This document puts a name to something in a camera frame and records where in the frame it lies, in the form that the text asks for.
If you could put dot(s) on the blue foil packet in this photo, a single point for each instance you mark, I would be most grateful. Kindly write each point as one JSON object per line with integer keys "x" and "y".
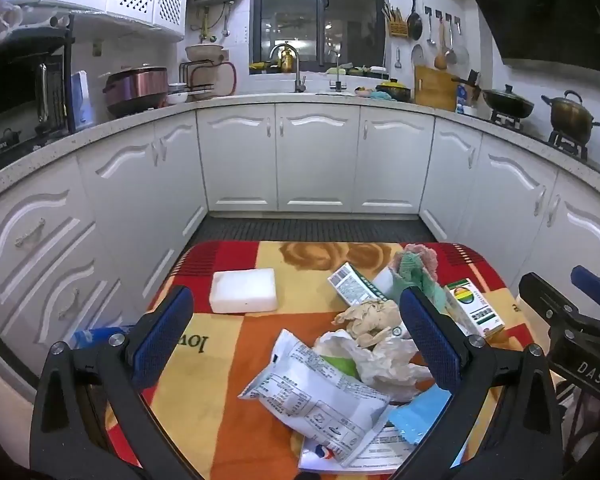
{"x": 420, "y": 410}

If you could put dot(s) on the hanging wooden spatula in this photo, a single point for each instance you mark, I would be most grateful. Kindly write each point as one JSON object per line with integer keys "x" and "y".
{"x": 440, "y": 59}

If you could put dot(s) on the gas stove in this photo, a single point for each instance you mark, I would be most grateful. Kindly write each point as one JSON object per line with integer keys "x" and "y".
{"x": 567, "y": 147}

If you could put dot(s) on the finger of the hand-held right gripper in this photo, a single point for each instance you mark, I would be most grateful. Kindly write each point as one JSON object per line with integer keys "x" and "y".
{"x": 590, "y": 281}
{"x": 540, "y": 290}

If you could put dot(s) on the yellow bottle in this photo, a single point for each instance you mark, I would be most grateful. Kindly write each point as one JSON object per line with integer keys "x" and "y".
{"x": 285, "y": 61}

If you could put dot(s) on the beige ceramic bowl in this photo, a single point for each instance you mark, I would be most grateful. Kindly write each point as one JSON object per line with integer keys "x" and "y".
{"x": 204, "y": 54}

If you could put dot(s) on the black microwave oven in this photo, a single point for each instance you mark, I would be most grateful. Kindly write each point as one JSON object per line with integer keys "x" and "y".
{"x": 70, "y": 75}

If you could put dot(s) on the copper rice cooker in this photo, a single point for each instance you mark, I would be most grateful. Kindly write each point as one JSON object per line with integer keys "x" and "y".
{"x": 135, "y": 91}

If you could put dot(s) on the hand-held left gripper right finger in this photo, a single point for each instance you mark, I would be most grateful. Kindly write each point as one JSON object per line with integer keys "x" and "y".
{"x": 430, "y": 341}

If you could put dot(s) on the steel kitchen faucet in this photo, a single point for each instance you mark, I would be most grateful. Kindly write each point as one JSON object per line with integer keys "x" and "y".
{"x": 297, "y": 67}

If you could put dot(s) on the colourful printed blanket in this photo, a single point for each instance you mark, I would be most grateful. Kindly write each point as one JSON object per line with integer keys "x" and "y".
{"x": 240, "y": 360}

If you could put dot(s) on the crumpled beige paper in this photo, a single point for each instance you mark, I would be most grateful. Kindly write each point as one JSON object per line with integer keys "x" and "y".
{"x": 367, "y": 321}

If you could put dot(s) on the green yellow medicine box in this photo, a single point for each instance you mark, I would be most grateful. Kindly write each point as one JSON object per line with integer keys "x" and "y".
{"x": 472, "y": 307}

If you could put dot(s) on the black dish rack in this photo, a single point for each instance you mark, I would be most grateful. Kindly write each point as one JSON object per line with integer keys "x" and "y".
{"x": 200, "y": 82}

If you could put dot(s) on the white plastic bag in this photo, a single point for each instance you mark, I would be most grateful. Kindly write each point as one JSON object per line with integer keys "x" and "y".
{"x": 390, "y": 365}

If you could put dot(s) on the yellow lidded pot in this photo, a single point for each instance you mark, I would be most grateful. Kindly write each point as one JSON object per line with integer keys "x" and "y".
{"x": 394, "y": 90}

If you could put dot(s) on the white red-rimmed cutting board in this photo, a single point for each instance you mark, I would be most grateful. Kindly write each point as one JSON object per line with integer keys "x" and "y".
{"x": 227, "y": 79}

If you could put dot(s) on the brass pot with lid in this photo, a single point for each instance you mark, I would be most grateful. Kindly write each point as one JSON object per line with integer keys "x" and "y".
{"x": 572, "y": 117}

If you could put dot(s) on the wooden knife holder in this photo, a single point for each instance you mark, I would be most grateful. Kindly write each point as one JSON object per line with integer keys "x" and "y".
{"x": 396, "y": 26}

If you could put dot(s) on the black range hood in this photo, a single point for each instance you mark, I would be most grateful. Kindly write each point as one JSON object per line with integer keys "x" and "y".
{"x": 545, "y": 10}

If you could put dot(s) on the hanging metal ladle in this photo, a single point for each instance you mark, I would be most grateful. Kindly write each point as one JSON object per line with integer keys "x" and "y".
{"x": 430, "y": 40}

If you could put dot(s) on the white base cabinet row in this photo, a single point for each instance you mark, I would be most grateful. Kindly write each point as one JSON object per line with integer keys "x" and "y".
{"x": 315, "y": 155}

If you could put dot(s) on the pink green knitted cloth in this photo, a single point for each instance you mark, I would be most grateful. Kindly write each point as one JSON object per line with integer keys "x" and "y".
{"x": 417, "y": 270}

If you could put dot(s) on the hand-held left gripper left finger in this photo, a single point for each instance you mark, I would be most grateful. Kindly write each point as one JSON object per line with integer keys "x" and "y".
{"x": 164, "y": 331}

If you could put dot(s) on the hanging black pan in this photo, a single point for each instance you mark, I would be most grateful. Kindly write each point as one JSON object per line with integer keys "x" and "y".
{"x": 415, "y": 24}

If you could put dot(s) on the white green carton box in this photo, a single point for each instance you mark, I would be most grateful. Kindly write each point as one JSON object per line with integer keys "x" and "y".
{"x": 352, "y": 285}

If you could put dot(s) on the dark window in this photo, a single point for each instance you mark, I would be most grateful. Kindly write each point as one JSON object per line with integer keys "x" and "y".
{"x": 320, "y": 20}

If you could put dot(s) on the black wok with lid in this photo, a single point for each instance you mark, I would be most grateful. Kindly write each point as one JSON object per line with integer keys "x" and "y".
{"x": 509, "y": 102}

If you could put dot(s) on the white paper leaflet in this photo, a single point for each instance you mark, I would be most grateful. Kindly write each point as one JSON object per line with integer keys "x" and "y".
{"x": 375, "y": 452}

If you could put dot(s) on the small white bowls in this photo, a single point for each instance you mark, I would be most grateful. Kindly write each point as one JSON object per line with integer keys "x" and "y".
{"x": 178, "y": 95}

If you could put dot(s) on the hanging metal strainer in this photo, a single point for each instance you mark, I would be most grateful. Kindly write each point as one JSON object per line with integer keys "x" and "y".
{"x": 451, "y": 55}

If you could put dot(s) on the white printed snack packet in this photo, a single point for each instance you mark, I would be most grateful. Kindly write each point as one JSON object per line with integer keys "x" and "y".
{"x": 310, "y": 395}

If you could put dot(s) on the wooden cutting board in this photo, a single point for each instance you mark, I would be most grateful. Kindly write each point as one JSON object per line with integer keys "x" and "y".
{"x": 435, "y": 89}

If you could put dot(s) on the green white tissue pack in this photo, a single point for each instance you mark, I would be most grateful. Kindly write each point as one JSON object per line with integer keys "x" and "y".
{"x": 341, "y": 366}

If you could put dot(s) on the white foam block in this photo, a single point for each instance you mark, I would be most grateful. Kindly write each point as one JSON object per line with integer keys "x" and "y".
{"x": 244, "y": 290}

